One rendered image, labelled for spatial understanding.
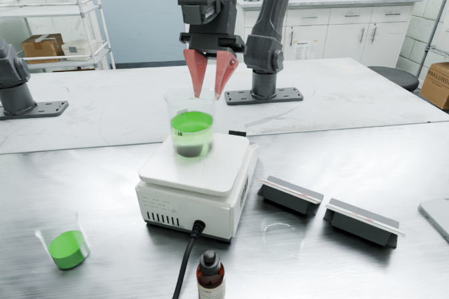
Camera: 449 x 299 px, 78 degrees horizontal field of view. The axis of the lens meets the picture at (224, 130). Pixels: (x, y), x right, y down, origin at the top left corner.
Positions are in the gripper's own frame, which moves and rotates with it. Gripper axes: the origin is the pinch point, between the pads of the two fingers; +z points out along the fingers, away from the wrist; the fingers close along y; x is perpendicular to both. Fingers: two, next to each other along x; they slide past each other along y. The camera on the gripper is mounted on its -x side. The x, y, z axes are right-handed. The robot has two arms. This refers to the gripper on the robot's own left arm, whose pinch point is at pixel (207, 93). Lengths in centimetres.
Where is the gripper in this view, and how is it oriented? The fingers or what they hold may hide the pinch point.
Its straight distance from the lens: 47.4
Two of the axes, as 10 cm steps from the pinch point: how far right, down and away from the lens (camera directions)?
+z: -1.4, 9.9, 0.3
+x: 2.7, 0.1, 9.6
